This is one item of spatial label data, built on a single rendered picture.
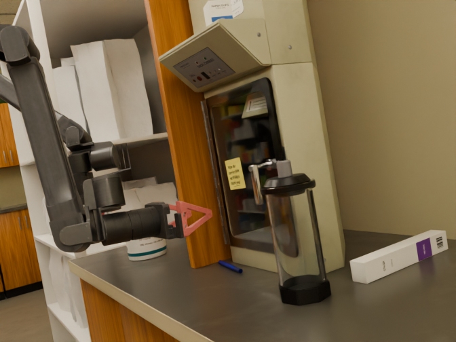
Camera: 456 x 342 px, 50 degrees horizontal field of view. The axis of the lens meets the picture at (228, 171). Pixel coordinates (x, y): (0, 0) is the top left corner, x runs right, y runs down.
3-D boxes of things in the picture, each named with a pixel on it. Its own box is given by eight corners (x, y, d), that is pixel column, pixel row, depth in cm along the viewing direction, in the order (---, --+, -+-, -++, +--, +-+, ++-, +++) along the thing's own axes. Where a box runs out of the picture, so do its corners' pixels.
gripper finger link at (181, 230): (198, 196, 99) (155, 203, 94) (214, 195, 92) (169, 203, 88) (203, 229, 99) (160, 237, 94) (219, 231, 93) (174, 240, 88)
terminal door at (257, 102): (229, 244, 132) (205, 99, 130) (300, 258, 105) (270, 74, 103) (227, 245, 131) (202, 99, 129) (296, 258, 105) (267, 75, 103)
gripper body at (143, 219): (153, 203, 99) (117, 208, 96) (171, 203, 90) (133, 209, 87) (157, 234, 99) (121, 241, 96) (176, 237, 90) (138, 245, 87)
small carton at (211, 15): (228, 32, 110) (224, 6, 110) (234, 26, 105) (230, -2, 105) (207, 34, 109) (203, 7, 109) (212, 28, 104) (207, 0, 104)
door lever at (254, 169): (279, 201, 107) (272, 200, 109) (272, 158, 107) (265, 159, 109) (259, 205, 105) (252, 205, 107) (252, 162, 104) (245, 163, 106)
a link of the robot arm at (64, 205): (11, 53, 99) (-8, 30, 88) (39, 47, 100) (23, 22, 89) (68, 256, 93) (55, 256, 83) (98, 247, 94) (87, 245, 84)
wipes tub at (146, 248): (159, 248, 170) (151, 207, 170) (174, 252, 159) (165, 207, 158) (123, 258, 164) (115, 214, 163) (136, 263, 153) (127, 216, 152)
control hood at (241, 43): (203, 91, 131) (197, 55, 130) (273, 64, 103) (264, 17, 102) (163, 96, 125) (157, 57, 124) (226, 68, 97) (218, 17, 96)
